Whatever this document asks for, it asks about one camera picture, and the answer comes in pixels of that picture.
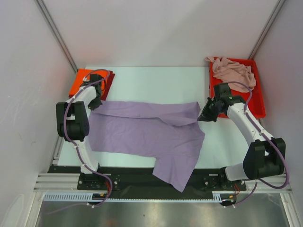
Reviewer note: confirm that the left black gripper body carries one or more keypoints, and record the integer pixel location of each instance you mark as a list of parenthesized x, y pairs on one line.
[(99, 96)]

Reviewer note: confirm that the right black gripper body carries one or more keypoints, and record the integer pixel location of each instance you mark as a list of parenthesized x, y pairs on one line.
[(208, 110)]

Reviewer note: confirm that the purple t-shirt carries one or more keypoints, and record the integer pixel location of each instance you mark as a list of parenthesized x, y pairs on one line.
[(170, 133)]

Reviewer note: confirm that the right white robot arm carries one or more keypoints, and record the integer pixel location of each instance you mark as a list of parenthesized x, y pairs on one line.
[(265, 158)]

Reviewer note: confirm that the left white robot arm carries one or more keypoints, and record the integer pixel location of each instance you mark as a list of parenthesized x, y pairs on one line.
[(72, 119)]

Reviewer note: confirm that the folded orange t-shirt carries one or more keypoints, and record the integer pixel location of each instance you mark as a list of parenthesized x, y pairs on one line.
[(78, 81)]

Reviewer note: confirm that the folded dark red t-shirt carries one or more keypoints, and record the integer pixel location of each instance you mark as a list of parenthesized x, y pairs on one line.
[(106, 85)]

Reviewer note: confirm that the crumpled pink t-shirt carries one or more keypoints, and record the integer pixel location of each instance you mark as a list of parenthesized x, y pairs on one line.
[(236, 74)]

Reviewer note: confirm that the red plastic bin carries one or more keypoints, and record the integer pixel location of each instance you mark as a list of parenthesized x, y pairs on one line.
[(256, 104)]

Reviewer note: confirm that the right aluminium corner post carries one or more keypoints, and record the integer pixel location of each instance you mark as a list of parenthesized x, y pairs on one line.
[(268, 25)]

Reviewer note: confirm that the aluminium corner post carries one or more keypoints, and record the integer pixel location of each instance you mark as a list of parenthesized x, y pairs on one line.
[(268, 25), (56, 33)]

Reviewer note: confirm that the aluminium frame rail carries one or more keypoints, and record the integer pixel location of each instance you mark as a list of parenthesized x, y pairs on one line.
[(68, 183)]

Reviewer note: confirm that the left aluminium corner post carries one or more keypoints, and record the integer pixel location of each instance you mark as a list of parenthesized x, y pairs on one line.
[(56, 33)]

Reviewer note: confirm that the white slotted cable duct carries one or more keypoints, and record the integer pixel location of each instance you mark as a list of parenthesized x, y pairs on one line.
[(118, 197)]

